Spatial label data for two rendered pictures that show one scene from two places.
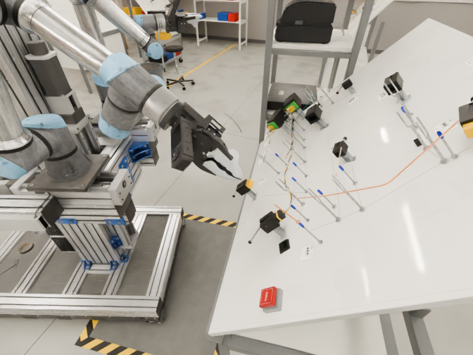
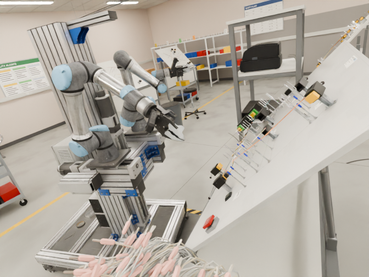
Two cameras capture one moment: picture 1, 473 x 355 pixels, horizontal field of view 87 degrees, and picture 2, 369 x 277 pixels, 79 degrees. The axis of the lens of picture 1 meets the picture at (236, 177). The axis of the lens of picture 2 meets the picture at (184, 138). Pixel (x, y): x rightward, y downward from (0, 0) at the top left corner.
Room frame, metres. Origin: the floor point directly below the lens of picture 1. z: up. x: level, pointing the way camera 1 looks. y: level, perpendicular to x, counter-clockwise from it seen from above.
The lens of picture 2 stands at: (-0.38, -0.29, 1.79)
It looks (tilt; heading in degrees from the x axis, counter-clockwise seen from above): 23 degrees down; 19
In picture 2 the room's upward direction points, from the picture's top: 12 degrees counter-clockwise
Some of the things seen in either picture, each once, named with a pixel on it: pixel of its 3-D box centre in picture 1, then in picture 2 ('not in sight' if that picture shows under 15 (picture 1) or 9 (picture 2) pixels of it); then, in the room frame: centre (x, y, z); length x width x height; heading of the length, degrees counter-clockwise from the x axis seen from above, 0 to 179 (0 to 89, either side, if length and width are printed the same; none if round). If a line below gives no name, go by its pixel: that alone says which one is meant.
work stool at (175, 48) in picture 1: (177, 67); (192, 103); (4.84, 1.11, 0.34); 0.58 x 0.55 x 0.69; 120
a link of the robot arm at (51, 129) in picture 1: (48, 134); (100, 135); (0.77, 0.67, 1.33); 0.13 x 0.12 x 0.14; 166
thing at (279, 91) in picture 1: (291, 96); (263, 109); (1.67, -0.39, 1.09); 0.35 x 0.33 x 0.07; 167
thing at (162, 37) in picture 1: (162, 39); (183, 86); (6.16, 1.65, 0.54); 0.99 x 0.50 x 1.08; 162
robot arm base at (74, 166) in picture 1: (65, 159); (106, 150); (0.78, 0.67, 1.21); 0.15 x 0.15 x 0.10
